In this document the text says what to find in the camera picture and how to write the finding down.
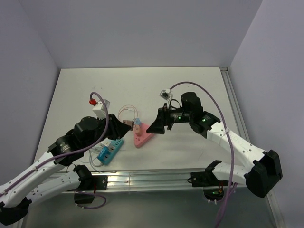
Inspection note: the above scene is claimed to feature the brown small plug adapter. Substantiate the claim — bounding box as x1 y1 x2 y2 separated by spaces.
123 120 134 128

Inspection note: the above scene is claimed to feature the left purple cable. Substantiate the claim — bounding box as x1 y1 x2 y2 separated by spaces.
0 92 110 209

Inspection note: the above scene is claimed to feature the teal power strip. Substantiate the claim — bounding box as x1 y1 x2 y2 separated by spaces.
101 139 124 165

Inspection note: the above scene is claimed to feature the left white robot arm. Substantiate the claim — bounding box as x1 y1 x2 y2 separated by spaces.
0 114 133 226

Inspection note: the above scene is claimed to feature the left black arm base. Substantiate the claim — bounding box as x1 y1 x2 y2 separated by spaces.
74 175 108 209

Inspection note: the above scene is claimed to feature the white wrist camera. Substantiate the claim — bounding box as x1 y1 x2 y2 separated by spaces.
160 88 173 107
89 98 110 119

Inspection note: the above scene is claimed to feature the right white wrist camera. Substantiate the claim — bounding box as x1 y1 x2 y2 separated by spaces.
160 88 173 107

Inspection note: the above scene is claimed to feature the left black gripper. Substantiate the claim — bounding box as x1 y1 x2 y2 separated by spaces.
83 113 132 150

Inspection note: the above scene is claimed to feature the aluminium rail frame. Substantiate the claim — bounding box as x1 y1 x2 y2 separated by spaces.
11 66 285 228

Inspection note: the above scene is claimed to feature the light blue USB charger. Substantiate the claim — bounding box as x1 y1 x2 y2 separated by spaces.
134 118 141 126

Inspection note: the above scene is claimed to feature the pink USB charger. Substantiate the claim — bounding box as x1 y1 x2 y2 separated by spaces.
134 126 142 136

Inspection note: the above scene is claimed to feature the light blue thin cable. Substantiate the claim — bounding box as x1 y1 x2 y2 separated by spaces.
87 142 112 172

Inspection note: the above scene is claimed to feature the blue square plug adapter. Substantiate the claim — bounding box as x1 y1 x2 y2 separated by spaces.
97 147 109 162

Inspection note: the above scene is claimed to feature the pink triangular power strip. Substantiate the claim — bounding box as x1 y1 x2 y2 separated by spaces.
133 123 155 148

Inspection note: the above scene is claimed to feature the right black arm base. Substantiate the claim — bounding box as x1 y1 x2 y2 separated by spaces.
187 171 228 203

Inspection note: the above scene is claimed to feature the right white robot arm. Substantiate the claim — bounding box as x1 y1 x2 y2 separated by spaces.
147 89 283 198

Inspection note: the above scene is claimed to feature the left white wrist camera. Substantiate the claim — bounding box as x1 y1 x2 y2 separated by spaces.
89 98 110 119

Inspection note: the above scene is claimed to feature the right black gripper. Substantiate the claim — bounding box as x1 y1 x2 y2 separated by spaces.
147 103 193 133

